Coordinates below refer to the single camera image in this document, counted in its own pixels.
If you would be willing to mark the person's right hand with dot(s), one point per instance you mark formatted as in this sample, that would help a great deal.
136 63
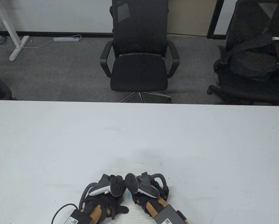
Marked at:
139 198

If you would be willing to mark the person's left hand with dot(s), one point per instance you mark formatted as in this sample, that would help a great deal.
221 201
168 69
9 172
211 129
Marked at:
106 204

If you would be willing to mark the white lined paper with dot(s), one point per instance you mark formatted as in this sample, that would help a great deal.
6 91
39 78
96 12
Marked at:
133 214

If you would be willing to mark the person's right forearm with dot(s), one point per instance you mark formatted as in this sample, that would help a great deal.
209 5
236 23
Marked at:
153 206

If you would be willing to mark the person's left forearm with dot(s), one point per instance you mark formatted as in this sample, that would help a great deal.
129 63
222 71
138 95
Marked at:
95 212

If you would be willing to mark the grey white handheld controller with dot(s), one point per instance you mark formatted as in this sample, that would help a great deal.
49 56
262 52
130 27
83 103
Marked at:
131 182
117 186

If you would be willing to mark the black mesh office chair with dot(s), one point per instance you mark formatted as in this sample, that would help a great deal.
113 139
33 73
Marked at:
139 74

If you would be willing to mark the black fabric office chair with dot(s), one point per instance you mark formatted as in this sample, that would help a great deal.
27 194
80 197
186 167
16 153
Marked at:
246 93

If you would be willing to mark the white power strip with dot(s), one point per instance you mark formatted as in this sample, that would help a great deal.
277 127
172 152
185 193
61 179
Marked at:
67 39

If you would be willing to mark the black backpack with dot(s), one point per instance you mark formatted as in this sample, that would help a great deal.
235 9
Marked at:
253 63

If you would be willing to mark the beige door panel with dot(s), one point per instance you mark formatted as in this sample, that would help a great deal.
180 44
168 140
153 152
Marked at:
190 18

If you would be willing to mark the white desk leg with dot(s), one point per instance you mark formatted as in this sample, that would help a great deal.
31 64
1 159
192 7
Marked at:
13 39

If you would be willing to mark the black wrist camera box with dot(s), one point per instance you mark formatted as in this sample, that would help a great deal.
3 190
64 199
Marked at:
77 217
169 213

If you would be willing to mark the black door frame post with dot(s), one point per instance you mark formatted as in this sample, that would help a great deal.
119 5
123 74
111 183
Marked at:
215 18

